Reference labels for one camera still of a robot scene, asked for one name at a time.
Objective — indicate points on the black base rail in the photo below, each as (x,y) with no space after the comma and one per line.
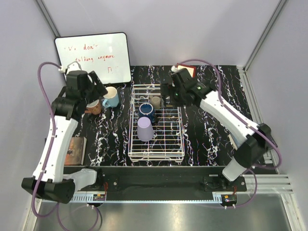
(165,179)

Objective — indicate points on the red and cream book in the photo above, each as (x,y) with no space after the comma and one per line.
(191,69)

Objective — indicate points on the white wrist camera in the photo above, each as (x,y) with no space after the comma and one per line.
(74,66)
(174,69)

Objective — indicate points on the dark blue ceramic mug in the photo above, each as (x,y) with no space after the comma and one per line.
(147,110)

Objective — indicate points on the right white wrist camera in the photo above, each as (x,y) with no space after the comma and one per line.
(174,69)

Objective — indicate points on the white slotted cable duct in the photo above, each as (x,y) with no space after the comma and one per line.
(151,197)

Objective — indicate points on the dark Tale of Two Cities book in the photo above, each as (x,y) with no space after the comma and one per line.
(74,155)

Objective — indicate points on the beige ceramic mug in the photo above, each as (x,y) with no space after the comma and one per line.
(155,101)

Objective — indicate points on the lavender plastic cup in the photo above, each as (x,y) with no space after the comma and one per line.
(145,130)

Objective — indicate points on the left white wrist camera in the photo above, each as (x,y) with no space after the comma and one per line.
(74,66)

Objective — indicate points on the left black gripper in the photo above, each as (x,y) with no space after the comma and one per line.
(98,89)

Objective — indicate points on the salmon pink floral mug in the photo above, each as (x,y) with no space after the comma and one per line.
(94,108)

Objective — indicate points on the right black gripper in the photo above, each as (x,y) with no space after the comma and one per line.
(167,89)

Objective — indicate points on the white wire dish rack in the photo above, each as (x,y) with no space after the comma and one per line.
(168,141)

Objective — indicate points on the white dry-erase board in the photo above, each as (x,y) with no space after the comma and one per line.
(106,54)

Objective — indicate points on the dark blue book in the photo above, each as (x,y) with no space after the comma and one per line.
(270,137)

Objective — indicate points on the light blue ceramic mug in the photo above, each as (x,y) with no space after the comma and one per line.
(111,99)

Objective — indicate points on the light blue paperback book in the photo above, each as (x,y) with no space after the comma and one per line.
(233,140)

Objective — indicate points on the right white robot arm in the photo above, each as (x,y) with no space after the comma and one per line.
(251,139)

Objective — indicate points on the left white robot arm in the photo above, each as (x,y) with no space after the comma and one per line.
(48,181)

